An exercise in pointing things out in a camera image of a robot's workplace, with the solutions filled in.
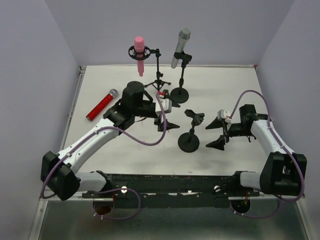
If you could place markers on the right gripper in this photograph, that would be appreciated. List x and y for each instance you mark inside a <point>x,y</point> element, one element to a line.
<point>225,132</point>

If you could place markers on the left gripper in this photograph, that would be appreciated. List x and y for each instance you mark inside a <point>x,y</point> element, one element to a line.
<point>162,116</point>

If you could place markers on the black round-base stand front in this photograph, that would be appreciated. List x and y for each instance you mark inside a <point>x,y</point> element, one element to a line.
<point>179,94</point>

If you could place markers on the black round-base stand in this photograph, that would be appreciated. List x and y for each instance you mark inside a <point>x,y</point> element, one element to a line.
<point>188,142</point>
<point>179,94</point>

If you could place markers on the black tripod shock-mount stand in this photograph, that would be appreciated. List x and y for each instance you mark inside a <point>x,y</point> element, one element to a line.
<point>158,83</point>

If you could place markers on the red glitter microphone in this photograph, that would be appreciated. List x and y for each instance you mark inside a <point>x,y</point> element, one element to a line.
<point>113,93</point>

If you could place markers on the pink microphone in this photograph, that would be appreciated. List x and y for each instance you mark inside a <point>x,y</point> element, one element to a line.
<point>139,47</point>

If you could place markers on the silver microphone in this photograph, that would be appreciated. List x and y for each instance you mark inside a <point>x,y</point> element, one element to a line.
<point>183,37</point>

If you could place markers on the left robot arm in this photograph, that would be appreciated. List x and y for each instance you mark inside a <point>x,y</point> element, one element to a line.
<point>60,171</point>

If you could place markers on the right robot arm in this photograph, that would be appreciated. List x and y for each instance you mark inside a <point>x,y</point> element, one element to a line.
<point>283,170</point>

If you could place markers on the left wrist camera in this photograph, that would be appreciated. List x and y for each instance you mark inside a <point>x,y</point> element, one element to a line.
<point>162,104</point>

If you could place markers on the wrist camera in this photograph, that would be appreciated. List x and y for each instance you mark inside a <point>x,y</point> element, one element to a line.
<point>162,104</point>
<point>224,116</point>

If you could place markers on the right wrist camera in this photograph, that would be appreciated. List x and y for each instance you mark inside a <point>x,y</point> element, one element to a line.
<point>224,116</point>

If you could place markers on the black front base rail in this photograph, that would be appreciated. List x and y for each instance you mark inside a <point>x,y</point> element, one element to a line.
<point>170,191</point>

